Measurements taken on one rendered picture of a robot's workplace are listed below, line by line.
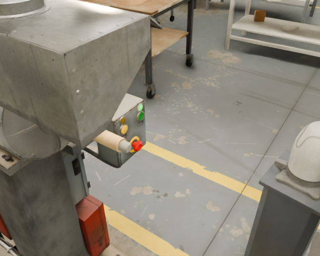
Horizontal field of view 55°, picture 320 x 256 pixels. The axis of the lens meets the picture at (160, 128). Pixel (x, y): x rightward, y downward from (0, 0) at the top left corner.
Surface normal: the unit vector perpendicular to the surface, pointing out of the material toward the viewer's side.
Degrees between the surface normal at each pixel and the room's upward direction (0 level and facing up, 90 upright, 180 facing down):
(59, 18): 0
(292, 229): 90
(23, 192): 90
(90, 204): 0
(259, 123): 0
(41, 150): 96
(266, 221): 90
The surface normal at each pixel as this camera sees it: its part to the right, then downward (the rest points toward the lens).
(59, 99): -0.56, 0.50
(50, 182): 0.83, 0.33
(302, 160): -0.79, 0.34
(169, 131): 0.00, -0.80
